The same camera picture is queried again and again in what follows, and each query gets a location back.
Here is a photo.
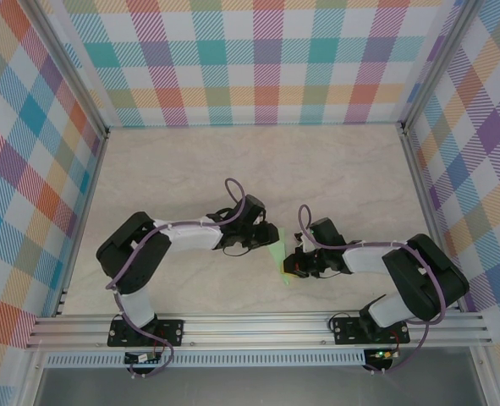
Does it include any light green paper sheet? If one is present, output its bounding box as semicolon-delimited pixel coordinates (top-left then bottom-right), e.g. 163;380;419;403
267;227;301;286

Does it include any grey metal panel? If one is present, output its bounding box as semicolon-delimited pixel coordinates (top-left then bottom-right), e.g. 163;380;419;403
33;365;487;406

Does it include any black circuit board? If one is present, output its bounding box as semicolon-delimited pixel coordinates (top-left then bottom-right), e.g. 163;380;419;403
124;352;162;365

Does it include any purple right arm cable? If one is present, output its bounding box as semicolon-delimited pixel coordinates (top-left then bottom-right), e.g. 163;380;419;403
298;204;448;376

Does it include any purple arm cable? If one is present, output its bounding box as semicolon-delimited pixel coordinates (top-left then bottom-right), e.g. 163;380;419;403
298;204;448;376
106;177;250;379

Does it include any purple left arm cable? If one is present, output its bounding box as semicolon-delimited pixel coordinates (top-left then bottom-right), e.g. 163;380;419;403
106;177;250;379

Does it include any aluminium mounting rail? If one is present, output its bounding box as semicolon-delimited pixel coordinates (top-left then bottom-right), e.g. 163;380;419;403
25;310;494;350

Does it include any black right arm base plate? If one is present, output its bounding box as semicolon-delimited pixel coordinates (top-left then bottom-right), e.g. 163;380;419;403
332;316;410;344

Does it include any perforated metal cable tray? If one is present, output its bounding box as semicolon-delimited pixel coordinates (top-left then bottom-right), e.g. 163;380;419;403
45;349;367;368

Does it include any red black wire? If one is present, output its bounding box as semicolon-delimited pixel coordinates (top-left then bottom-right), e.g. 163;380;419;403
387;332;404;357
151;332;169;359

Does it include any aluminium side rail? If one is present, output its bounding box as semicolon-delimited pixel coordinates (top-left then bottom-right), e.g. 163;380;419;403
50;129;111;318
399;126;463;313

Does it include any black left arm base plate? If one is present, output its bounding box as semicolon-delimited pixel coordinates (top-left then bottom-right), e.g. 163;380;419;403
107;319;186;347

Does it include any aluminium frame post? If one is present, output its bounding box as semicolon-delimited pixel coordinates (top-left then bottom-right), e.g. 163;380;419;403
19;0;111;140
395;0;487;136

